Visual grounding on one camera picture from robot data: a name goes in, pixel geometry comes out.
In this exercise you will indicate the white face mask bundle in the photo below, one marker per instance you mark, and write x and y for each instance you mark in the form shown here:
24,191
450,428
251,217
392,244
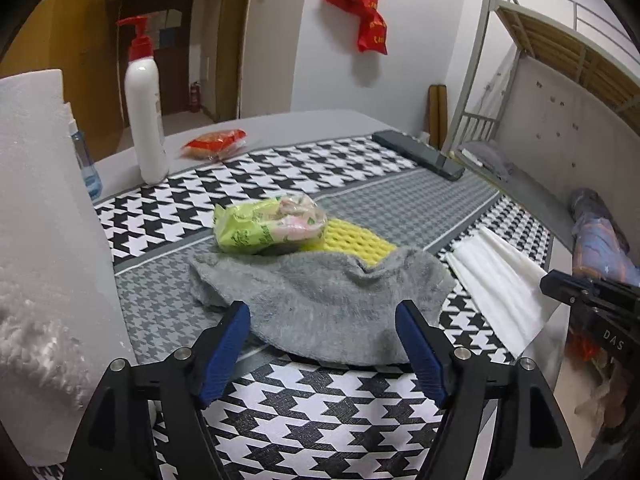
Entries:
500,280

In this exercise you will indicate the grey towel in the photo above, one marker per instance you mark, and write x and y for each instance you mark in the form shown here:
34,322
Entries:
320,300

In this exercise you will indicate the green plastic packet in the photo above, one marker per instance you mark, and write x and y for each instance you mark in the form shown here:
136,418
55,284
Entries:
250,225

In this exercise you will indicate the blue spray bottle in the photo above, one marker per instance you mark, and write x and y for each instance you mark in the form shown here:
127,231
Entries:
87,170

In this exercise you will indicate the metal bunk bed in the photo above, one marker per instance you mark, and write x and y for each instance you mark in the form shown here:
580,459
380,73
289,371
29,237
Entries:
550,30

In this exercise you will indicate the houndstooth table runner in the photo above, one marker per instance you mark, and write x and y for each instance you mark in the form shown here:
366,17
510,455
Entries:
300,410

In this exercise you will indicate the black smartphone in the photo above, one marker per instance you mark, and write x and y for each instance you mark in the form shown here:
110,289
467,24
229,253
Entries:
415,152

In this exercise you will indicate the yellow sponge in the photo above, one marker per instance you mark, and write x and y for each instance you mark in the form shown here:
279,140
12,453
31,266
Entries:
350,242

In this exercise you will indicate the brown entrance door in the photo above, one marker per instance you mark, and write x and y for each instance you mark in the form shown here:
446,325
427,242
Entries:
175,75

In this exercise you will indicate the wooden side door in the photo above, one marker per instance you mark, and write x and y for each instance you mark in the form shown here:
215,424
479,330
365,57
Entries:
232,35

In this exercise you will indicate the folded grey clothes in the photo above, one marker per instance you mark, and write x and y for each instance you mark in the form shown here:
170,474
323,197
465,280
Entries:
487,156

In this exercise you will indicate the blue patterned bedding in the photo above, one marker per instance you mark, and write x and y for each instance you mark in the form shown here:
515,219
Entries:
597,240

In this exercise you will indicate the red fire extinguisher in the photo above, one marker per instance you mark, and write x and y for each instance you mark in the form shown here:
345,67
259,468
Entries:
195,97

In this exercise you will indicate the wooden slats bundle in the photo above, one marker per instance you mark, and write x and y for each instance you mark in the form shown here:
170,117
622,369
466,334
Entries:
437,115

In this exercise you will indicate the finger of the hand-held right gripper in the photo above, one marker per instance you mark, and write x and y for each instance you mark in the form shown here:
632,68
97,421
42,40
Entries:
590,290

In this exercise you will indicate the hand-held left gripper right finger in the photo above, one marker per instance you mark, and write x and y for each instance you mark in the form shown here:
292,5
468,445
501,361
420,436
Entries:
422,355

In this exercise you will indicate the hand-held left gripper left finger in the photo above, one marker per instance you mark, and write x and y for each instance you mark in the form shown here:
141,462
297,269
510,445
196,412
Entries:
225,355

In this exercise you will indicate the red snack packet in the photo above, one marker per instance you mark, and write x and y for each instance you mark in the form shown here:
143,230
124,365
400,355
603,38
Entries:
215,142

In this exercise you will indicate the wooden wardrobe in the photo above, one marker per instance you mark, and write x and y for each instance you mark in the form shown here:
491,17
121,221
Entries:
75,35

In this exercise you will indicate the white foam box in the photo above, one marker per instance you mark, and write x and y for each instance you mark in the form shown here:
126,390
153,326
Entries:
40,210

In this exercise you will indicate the white pump lotion bottle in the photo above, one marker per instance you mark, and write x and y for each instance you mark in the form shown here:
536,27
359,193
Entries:
145,110

